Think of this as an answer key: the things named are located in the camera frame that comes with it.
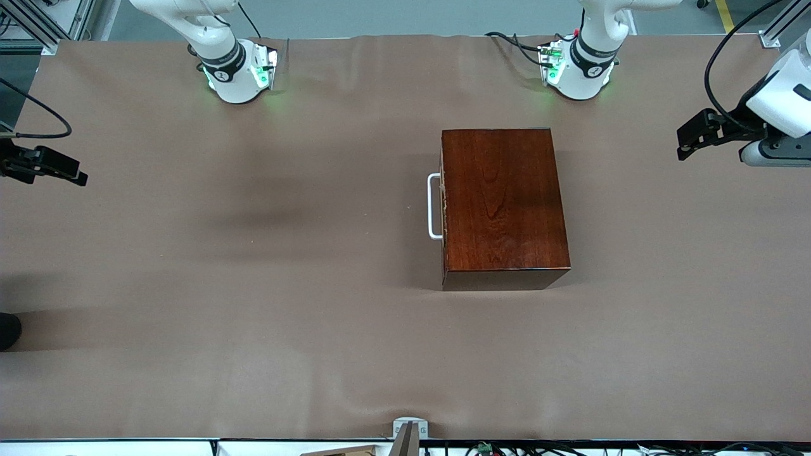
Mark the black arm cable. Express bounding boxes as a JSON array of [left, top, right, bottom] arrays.
[[0, 77, 72, 139], [705, 0, 789, 130]]

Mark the brown table cover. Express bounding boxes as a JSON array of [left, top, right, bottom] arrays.
[[0, 33, 811, 443]]

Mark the black base cable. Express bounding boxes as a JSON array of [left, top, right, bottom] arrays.
[[485, 30, 553, 67], [238, 0, 262, 40]]

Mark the light wooden board piece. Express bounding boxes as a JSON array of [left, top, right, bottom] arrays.
[[300, 445, 381, 456]]

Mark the black left base cable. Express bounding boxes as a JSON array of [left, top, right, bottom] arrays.
[[485, 30, 553, 67]]

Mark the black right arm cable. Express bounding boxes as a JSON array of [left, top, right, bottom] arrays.
[[0, 77, 72, 139]]

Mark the aluminium frame profile with bracket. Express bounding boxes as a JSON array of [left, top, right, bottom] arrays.
[[759, 0, 811, 49]]

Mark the wooden drawer with white handle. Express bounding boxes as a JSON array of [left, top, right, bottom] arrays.
[[428, 172, 448, 241]]

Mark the aluminium frame with pale post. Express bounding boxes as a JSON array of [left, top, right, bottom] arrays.
[[0, 0, 121, 56]]

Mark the black right base cable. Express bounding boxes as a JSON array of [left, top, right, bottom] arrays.
[[238, 0, 262, 40]]

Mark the dark brown wooden cabinet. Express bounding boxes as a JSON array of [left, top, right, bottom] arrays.
[[440, 128, 572, 292]]

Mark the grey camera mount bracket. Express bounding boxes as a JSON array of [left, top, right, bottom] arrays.
[[393, 417, 429, 456]]

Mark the black rounded object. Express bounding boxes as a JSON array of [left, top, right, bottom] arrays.
[[0, 312, 23, 352]]

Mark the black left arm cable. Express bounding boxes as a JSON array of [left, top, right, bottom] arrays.
[[705, 0, 789, 130]]

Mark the white table edge rail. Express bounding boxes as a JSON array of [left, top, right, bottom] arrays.
[[0, 438, 811, 456]]

